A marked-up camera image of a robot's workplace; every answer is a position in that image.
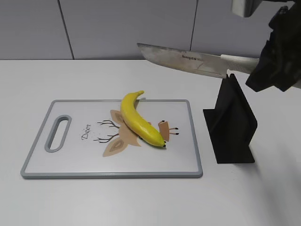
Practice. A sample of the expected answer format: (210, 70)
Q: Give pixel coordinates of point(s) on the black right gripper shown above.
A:
(282, 66)

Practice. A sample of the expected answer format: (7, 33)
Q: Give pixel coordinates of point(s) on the white-handled kitchen knife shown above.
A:
(197, 63)

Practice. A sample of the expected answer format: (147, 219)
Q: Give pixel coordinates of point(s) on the yellow plastic banana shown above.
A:
(137, 123)

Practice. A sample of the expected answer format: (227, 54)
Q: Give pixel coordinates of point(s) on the black knife stand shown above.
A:
(231, 124)

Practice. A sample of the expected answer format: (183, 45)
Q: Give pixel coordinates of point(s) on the white grey-rimmed cutting board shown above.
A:
(88, 139)

